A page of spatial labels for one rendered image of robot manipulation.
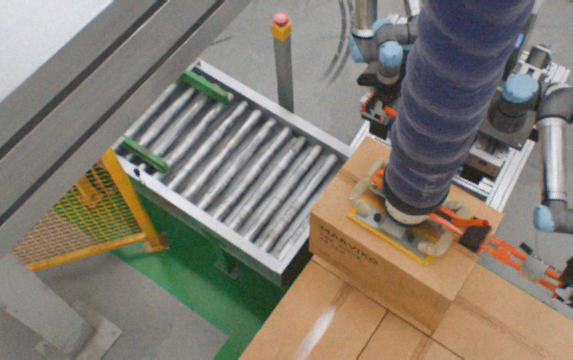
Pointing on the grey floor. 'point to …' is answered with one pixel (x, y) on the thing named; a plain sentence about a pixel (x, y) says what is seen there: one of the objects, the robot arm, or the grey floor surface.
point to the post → (283, 65)
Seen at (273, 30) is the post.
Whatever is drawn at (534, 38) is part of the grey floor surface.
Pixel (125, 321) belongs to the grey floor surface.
